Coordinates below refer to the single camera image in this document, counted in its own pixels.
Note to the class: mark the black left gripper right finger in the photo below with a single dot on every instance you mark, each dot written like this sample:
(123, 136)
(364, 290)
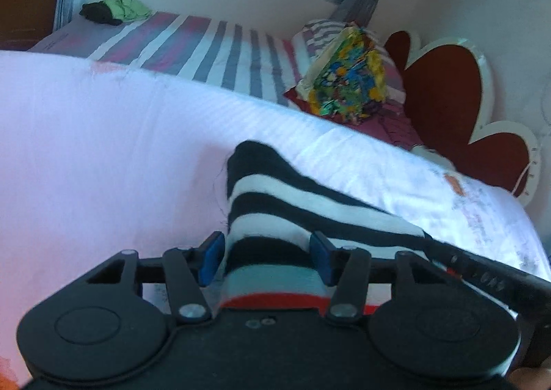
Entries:
(347, 271)

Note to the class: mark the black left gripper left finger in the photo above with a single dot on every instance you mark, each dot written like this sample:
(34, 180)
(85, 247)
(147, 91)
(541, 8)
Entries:
(187, 272)

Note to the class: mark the red black white striped sweater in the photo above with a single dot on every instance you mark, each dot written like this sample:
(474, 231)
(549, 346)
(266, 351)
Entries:
(273, 211)

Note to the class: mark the pink floral bed sheet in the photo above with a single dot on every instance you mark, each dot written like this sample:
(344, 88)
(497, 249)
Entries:
(97, 158)

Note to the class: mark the maroon blanket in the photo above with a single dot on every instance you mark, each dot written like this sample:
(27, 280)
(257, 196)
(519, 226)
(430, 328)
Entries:
(390, 124)

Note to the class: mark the colourful patterned pillow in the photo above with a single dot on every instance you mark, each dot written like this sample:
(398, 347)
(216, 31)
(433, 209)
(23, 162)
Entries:
(346, 83)

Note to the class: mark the red heart-shaped headboard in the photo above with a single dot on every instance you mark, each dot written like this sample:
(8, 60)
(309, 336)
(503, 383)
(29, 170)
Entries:
(450, 101)

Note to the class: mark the striped purple white bed sheet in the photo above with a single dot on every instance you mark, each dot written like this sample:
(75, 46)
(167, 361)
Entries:
(201, 49)

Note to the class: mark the striped pillow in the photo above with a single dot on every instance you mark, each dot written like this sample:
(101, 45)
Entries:
(318, 35)

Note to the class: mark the green cloth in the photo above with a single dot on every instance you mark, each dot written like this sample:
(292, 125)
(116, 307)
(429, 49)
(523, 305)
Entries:
(128, 10)

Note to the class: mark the black cloth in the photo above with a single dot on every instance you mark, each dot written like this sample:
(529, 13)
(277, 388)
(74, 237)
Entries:
(99, 13)

